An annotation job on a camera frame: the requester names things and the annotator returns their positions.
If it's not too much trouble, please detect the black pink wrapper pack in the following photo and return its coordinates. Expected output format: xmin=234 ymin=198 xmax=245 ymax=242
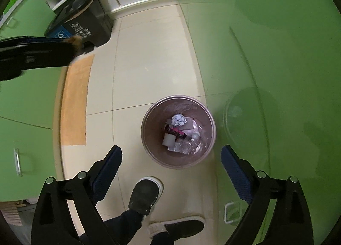
xmin=164 ymin=124 xmax=187 ymax=139

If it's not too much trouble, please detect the orange floor mat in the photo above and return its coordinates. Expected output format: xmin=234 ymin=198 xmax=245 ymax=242
xmin=60 ymin=54 xmax=94 ymax=146

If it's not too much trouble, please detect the pink round trash bin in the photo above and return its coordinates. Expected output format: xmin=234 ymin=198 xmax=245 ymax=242
xmin=141 ymin=95 xmax=216 ymax=169

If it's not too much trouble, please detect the black recycling bin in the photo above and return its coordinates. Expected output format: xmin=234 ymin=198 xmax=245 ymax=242
xmin=45 ymin=0 xmax=113 ymax=47

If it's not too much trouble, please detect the black shoe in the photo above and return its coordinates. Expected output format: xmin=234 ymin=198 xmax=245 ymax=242
xmin=128 ymin=176 xmax=163 ymax=216
xmin=147 ymin=216 xmax=206 ymax=241

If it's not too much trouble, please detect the green cabinet front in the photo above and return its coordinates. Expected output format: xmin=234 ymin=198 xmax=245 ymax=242
xmin=178 ymin=0 xmax=340 ymax=244

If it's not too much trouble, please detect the right black shoe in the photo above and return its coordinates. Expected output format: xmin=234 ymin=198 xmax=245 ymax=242
xmin=147 ymin=216 xmax=206 ymax=241

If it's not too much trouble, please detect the dark trouser leg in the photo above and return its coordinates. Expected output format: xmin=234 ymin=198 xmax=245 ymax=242
xmin=104 ymin=210 xmax=175 ymax=245

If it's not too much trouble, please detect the white foam cylinder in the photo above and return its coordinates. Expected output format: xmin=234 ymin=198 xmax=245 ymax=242
xmin=162 ymin=133 xmax=176 ymax=147

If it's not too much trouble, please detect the left black shoe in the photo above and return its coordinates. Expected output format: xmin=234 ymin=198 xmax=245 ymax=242
xmin=128 ymin=176 xmax=163 ymax=216

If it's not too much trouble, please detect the grey paper ball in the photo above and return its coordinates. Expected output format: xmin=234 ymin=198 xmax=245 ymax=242
xmin=171 ymin=114 xmax=187 ymax=127

